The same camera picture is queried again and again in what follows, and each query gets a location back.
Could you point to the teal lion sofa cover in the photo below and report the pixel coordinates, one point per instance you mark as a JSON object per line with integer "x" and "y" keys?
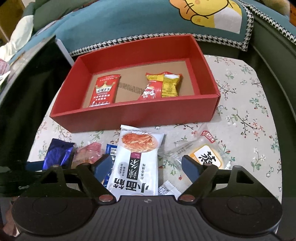
{"x": 107, "y": 23}

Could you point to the pink clear snack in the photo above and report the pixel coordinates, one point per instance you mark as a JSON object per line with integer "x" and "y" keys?
{"x": 87, "y": 154}

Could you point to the red yellow snack packet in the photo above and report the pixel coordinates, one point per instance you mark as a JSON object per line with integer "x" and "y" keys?
{"x": 161, "y": 85}

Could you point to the clear yellow pastry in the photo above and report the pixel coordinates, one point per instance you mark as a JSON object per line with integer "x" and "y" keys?
{"x": 204, "y": 149}

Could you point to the floral tablecloth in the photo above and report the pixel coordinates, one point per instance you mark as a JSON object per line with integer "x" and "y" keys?
{"x": 167, "y": 170}

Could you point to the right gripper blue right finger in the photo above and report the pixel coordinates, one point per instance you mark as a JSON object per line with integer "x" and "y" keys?
{"x": 191, "y": 168}

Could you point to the blue foil snack packet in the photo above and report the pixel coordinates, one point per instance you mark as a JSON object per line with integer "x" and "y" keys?
{"x": 58, "y": 153}

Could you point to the white cloth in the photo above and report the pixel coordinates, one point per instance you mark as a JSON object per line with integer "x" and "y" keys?
{"x": 20, "y": 36}

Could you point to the dark green sofa cushion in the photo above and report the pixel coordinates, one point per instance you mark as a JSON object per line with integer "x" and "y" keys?
{"x": 45, "y": 12}

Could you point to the red crown snack packet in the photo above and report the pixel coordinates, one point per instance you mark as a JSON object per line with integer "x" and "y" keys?
{"x": 105, "y": 90}

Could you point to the white noodle snack packet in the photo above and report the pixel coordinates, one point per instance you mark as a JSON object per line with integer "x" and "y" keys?
{"x": 135, "y": 169}

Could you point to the red cardboard box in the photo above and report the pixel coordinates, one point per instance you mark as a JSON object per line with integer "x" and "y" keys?
{"x": 197, "y": 100}

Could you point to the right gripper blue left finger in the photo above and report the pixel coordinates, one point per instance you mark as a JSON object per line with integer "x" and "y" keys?
{"x": 102, "y": 167}

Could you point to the small white sachet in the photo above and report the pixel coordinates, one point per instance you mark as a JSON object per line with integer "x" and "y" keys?
{"x": 168, "y": 188}

